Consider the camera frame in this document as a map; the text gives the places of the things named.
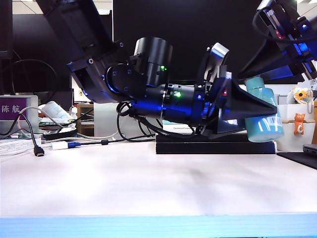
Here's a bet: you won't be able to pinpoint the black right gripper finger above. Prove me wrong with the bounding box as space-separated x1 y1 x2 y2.
262 64 306 83
237 39 298 80

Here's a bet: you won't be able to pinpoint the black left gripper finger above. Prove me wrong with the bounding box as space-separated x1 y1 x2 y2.
210 118 249 136
221 79 277 122

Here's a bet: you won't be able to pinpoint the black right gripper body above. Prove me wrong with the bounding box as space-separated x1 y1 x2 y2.
271 14 317 80

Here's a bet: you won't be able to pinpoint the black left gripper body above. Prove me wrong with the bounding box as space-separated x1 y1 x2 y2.
194 71 235 136

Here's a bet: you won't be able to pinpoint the teal spray bottle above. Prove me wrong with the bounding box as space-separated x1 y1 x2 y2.
244 76 284 143

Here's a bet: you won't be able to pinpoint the sunflower plush toy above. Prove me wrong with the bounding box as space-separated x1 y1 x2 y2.
287 86 314 115

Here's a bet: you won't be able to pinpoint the white box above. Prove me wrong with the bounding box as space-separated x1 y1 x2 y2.
277 104 315 121

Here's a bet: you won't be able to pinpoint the white book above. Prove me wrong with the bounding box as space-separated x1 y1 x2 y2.
162 123 199 133

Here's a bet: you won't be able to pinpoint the orange cat figure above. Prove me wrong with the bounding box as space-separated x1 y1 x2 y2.
293 113 306 136

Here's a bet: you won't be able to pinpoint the black mouse pad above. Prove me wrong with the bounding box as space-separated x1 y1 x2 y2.
276 152 317 171

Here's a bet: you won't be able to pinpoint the grey laptop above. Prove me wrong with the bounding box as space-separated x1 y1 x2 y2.
302 143 317 157

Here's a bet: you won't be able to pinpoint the black AOC monitor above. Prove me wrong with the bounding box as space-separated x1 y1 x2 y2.
112 0 306 85

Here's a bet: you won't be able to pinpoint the brown wooden box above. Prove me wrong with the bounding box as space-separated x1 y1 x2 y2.
76 103 95 137

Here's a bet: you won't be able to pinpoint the black dish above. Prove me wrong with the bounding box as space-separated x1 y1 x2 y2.
43 128 79 141

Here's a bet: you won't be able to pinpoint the white lotion tube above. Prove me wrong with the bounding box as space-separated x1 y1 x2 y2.
41 101 73 122

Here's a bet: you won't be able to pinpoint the white adapter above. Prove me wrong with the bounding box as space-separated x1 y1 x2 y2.
51 141 69 151

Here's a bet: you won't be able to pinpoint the printed papers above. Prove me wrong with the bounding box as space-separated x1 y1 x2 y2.
0 138 43 158

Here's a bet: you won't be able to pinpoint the purple name sign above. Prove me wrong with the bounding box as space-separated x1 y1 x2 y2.
0 95 40 134

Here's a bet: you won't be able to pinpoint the dark monitor edge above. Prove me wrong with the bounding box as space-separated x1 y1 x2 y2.
0 0 15 96

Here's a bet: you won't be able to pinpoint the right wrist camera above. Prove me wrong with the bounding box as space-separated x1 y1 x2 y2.
256 0 282 38

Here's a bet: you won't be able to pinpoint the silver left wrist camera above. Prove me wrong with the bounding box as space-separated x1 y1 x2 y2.
205 42 230 84

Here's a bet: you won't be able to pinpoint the black cable with ferrite bead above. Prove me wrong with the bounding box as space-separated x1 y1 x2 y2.
80 103 157 147

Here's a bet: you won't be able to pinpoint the black HDMI cable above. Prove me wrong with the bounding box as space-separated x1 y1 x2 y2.
0 114 46 158

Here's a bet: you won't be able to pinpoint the white cable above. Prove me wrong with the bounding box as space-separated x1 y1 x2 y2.
18 106 65 139

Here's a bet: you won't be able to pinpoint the black monitor with looped cable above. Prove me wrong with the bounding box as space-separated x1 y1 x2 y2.
12 14 74 93

